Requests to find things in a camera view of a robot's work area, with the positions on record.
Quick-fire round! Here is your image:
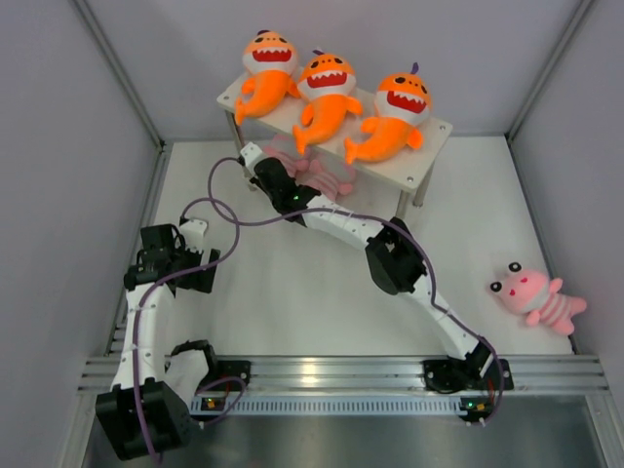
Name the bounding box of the pink striped plush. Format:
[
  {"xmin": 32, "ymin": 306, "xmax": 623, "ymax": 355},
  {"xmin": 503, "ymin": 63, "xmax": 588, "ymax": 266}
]
[{"xmin": 302, "ymin": 156, "xmax": 357, "ymax": 201}]

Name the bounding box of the large orange shark plush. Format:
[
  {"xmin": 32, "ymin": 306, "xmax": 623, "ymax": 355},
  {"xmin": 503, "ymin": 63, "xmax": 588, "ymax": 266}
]
[{"xmin": 344, "ymin": 62, "xmax": 432, "ymax": 164}]

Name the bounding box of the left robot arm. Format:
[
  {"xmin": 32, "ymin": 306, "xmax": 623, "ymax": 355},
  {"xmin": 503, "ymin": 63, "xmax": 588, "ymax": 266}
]
[{"xmin": 96, "ymin": 218, "xmax": 220, "ymax": 460}]

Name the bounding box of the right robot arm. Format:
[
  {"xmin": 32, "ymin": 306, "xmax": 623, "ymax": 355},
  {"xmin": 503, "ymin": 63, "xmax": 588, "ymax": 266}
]
[{"xmin": 239, "ymin": 155, "xmax": 514, "ymax": 394}]

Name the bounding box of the white two-tier shelf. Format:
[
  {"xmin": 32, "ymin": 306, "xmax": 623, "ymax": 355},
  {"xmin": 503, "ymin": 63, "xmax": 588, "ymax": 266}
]
[{"xmin": 216, "ymin": 67, "xmax": 453, "ymax": 218}]

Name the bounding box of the pink frog plush front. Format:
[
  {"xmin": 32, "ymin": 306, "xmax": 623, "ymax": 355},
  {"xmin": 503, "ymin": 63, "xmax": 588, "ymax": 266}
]
[{"xmin": 488, "ymin": 261, "xmax": 588, "ymax": 336}]

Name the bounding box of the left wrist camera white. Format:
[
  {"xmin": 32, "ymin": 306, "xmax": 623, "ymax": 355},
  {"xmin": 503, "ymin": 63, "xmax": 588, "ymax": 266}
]
[{"xmin": 178, "ymin": 217, "xmax": 209, "ymax": 254}]

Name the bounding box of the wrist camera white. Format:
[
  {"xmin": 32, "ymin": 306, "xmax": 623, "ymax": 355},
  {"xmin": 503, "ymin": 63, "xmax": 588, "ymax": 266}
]
[
  {"xmin": 239, "ymin": 141, "xmax": 266, "ymax": 178},
  {"xmin": 178, "ymin": 217, "xmax": 209, "ymax": 254}
]

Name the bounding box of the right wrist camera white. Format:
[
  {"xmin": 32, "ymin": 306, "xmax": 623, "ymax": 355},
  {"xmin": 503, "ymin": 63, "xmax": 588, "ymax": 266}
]
[{"xmin": 239, "ymin": 141, "xmax": 266, "ymax": 178}]

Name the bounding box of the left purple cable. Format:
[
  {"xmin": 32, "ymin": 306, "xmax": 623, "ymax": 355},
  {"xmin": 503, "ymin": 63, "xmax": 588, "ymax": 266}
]
[{"xmin": 129, "ymin": 197, "xmax": 250, "ymax": 464}]

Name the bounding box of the purple cable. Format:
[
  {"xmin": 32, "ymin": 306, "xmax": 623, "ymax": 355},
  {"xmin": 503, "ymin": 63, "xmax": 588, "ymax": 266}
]
[
  {"xmin": 129, "ymin": 197, "xmax": 250, "ymax": 464},
  {"xmin": 207, "ymin": 155, "xmax": 506, "ymax": 428}
]

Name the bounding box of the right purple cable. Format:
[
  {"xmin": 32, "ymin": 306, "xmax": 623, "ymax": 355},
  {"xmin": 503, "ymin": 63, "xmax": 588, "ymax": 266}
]
[{"xmin": 207, "ymin": 155, "xmax": 506, "ymax": 428}]

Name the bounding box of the perforated cable duct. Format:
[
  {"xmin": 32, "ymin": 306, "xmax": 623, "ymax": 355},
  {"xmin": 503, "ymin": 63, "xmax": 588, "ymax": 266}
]
[{"xmin": 190, "ymin": 395, "xmax": 487, "ymax": 417}]

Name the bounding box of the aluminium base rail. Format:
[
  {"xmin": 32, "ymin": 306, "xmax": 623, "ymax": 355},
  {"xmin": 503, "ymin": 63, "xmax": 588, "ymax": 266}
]
[{"xmin": 77, "ymin": 316, "xmax": 610, "ymax": 394}]

